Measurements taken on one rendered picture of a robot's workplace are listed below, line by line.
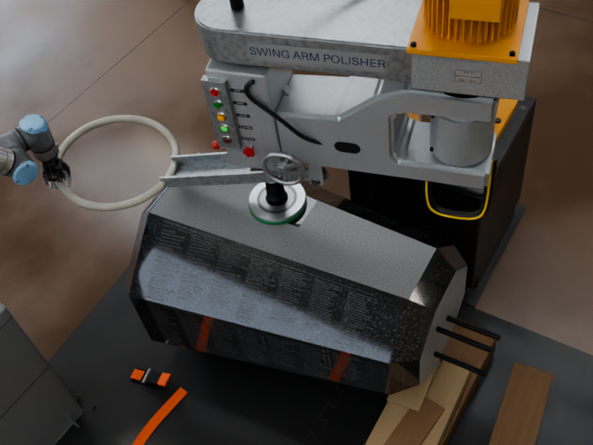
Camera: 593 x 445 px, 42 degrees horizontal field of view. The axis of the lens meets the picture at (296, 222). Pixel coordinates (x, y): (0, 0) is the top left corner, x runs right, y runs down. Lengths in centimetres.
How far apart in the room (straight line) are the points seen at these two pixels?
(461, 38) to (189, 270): 139
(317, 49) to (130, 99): 279
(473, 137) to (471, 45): 34
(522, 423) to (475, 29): 170
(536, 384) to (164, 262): 155
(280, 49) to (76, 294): 211
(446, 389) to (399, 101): 131
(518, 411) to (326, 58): 168
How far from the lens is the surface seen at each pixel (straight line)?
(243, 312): 282
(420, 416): 303
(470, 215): 267
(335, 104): 237
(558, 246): 383
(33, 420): 336
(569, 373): 346
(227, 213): 289
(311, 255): 271
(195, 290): 290
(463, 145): 231
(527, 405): 323
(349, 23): 218
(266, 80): 229
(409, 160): 240
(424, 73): 210
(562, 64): 476
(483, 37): 204
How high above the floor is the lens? 301
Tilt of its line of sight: 50 degrees down
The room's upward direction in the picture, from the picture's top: 10 degrees counter-clockwise
